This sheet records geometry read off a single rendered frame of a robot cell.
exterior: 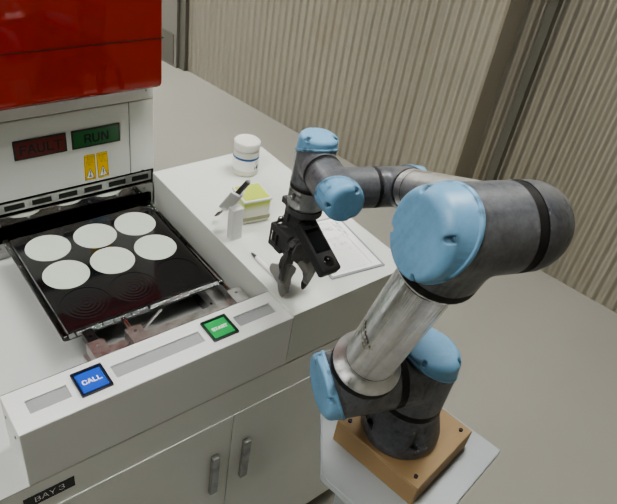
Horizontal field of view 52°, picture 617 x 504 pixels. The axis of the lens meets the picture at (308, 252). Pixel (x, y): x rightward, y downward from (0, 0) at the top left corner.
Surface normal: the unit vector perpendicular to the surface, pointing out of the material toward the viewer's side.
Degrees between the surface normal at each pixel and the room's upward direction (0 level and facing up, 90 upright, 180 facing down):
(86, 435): 90
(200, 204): 0
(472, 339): 0
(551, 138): 90
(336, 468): 0
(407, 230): 81
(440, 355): 9
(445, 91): 90
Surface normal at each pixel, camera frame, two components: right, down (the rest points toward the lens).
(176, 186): 0.14, -0.79
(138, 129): 0.61, 0.55
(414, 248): -0.88, 0.00
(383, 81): -0.68, 0.36
